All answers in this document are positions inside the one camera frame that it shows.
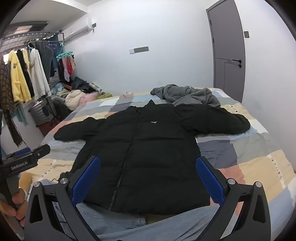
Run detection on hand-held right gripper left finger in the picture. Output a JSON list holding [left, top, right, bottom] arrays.
[[24, 156, 101, 241]]

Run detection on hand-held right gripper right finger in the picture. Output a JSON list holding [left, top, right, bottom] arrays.
[[195, 156, 271, 241]]

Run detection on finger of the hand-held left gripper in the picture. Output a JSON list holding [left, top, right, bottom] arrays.
[[30, 144, 51, 161]]

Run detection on black puffer jacket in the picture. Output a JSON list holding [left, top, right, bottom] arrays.
[[54, 100, 251, 215]]

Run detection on person's left hand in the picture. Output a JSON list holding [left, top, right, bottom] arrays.
[[0, 188, 26, 227]]

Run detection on grey suitcase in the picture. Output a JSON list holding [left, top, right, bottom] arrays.
[[29, 96, 58, 127]]

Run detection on teal hanging cloth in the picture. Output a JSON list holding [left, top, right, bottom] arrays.
[[13, 102, 29, 127]]

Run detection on patchwork bed blanket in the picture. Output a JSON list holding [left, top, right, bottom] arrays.
[[18, 87, 296, 241]]

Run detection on brown houndstooth coat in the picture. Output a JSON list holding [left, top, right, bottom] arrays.
[[0, 54, 25, 147]]

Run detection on cream fluffy garment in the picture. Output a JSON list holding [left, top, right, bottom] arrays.
[[65, 90, 84, 111]]

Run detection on pink cloth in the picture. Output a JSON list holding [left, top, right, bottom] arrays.
[[79, 92, 99, 105]]

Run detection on person's jeans legs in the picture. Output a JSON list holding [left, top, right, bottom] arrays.
[[52, 202, 220, 241]]

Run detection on yellow hooded jacket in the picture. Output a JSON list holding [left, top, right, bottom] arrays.
[[8, 50, 32, 103]]

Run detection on white hooded jacket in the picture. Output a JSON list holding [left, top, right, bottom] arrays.
[[29, 48, 52, 99]]

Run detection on grey fleece jacket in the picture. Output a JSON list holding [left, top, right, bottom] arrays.
[[150, 84, 221, 108]]

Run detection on dark grey hanging sweater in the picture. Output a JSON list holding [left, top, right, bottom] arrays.
[[35, 40, 55, 81]]

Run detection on green clip hanger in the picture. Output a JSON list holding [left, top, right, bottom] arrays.
[[56, 51, 73, 61]]

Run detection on white air conditioner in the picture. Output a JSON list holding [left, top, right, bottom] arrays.
[[60, 19, 97, 40]]

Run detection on grey door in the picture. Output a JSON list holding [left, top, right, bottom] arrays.
[[206, 0, 246, 103]]

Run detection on grey wall panel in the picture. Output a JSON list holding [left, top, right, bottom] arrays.
[[129, 46, 149, 54]]

